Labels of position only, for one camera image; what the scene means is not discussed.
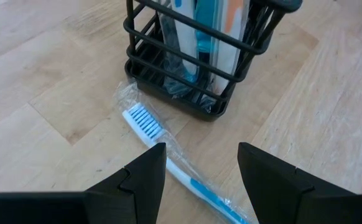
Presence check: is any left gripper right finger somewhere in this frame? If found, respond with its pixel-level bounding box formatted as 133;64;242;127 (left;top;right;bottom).
237;142;362;224

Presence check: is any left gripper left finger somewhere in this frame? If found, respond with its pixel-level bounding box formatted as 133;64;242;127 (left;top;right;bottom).
0;142;167;224

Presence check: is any orange white toothbrush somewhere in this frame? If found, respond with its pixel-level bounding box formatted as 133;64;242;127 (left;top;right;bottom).
210;0;252;96

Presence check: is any black wire toothbrush caddy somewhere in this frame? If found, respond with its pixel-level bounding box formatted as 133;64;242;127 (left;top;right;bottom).
123;0;303;123

